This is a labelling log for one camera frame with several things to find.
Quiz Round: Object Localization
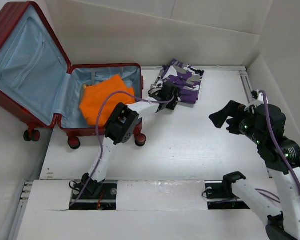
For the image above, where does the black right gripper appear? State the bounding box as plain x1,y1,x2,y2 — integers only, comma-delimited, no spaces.
208,99,265,145

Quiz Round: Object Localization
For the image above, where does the purple camouflage garment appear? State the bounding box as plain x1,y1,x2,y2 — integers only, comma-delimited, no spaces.
148,59,205,105

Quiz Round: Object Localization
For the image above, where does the orange garment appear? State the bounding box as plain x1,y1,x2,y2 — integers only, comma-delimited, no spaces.
79,75,136,128

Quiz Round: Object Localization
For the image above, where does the red hard-shell suitcase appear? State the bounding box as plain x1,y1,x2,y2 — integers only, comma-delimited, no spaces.
0,1,144,150

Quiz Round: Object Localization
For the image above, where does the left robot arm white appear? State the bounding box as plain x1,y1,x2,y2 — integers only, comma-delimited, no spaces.
76,82,181,199

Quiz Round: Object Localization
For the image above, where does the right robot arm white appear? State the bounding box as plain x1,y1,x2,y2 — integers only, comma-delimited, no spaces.
202,90,300,240

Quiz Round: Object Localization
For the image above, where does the white foam cover panel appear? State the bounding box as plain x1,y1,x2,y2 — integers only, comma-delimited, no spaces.
116,180,208,211

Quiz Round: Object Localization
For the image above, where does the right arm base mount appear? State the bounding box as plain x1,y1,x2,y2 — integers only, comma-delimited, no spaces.
201,180,250,210

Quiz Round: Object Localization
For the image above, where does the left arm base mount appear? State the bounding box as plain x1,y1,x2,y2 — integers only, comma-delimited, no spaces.
69,181,118,211

